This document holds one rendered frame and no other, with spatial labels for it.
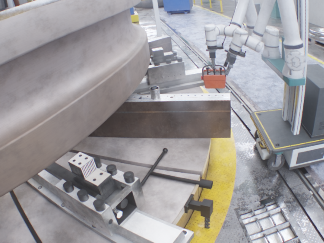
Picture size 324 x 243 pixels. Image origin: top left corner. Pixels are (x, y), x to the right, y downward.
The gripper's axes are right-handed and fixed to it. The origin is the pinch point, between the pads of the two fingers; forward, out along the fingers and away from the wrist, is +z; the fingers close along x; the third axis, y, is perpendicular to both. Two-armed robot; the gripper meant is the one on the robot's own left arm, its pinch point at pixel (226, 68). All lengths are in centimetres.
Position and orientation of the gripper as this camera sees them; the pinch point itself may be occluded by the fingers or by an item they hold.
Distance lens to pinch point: 203.7
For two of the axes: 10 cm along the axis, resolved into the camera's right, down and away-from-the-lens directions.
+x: -1.4, 6.1, -7.8
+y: -9.5, -2.9, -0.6
